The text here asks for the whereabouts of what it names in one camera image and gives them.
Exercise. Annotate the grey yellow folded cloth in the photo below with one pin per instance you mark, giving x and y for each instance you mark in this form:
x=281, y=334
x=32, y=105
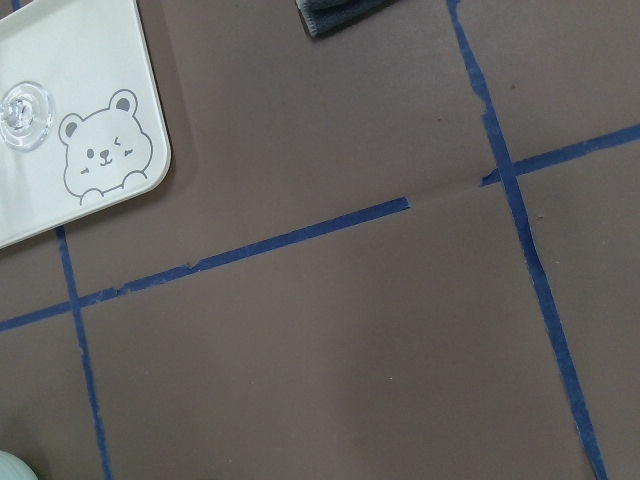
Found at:
x=324, y=16

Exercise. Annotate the cream bear tray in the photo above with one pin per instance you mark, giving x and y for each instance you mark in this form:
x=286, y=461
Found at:
x=108, y=141

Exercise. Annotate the clear wine glass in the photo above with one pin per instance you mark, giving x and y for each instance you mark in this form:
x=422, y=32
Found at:
x=27, y=113

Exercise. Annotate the green bowl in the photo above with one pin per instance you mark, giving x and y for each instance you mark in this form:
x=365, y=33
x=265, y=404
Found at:
x=13, y=468

